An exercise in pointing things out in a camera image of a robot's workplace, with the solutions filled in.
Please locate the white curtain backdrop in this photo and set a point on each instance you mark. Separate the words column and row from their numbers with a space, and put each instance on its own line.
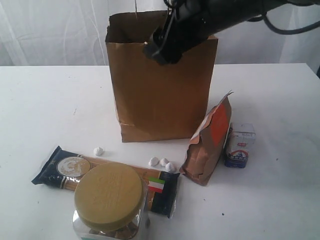
column 72, row 32

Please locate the brown orange coffee pouch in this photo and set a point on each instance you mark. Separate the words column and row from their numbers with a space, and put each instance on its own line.
column 207, row 143

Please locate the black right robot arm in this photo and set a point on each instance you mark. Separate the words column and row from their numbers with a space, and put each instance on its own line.
column 228, row 13

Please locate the brown paper bag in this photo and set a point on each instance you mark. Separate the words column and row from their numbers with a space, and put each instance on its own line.
column 156, row 102

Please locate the spaghetti packet navy blue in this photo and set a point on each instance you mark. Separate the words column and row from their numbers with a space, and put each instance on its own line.
column 64, row 170

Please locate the clear jar gold lid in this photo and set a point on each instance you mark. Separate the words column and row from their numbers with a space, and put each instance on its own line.
column 111, row 204

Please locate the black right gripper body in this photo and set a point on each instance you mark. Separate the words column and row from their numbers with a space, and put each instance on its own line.
column 181, row 30

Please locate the white blue milk carton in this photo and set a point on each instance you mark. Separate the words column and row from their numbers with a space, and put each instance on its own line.
column 241, row 137

